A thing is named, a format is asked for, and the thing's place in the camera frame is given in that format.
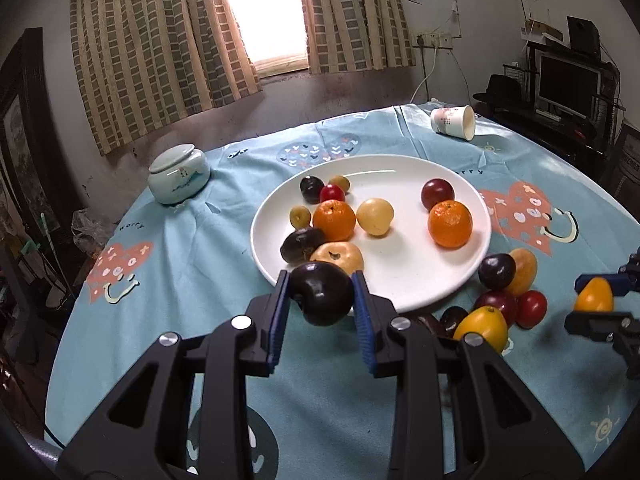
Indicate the pale yellow plum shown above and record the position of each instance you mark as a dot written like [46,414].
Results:
[375,216]

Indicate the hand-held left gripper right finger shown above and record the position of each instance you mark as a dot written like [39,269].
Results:
[362,320]

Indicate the white remote control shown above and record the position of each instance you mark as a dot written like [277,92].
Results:
[548,115]

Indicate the tan apple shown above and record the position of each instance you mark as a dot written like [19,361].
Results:
[345,257]

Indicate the dark red plum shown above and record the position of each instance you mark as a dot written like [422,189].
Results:
[437,194]
[500,302]

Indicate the white wall socket strip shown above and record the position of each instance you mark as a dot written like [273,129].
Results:
[434,40]

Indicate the white paper cup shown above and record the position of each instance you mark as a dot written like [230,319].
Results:
[452,121]

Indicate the small tan pear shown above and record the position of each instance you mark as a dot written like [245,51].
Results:
[526,270]

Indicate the yellow orange mango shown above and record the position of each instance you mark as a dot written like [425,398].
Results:
[481,327]

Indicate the dark brown passion fruit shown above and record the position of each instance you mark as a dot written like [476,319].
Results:
[431,325]

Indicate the black computer monitor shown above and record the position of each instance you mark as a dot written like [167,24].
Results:
[567,82]

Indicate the small green jujube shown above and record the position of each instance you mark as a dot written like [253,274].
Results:
[300,216]
[341,181]

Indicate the clear plastic bag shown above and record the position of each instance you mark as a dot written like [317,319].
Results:
[90,230]

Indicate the small dark plum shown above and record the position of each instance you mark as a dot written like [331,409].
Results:
[451,319]

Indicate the black mesh chair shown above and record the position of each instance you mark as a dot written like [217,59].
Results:
[627,160]

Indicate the dark purple plum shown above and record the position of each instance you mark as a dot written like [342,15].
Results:
[320,295]
[312,189]
[496,271]

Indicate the black hat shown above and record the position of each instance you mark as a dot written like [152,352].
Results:
[500,91]

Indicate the red cherry tomato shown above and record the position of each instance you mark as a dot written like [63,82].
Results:
[531,309]
[332,193]

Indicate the black desk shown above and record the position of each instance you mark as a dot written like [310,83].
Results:
[550,135]

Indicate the white oval plate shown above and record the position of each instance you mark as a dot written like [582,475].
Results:
[410,260]

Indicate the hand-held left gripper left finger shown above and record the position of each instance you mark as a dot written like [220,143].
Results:
[279,320]

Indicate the checked beige curtain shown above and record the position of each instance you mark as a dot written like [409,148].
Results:
[350,15]
[150,45]

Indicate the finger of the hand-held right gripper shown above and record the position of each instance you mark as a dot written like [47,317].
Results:
[600,325]
[627,285]

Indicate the yellow green mango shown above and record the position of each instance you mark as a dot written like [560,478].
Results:
[593,296]

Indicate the white ceramic lidded jar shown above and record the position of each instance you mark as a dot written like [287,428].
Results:
[177,175]

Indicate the orange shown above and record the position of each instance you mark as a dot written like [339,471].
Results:
[450,223]
[334,220]

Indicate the bright window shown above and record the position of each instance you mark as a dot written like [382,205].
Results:
[265,5]

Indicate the black speaker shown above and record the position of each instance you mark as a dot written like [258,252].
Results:
[582,35]

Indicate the wooden wall shelf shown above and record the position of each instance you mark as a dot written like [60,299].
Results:
[542,30]

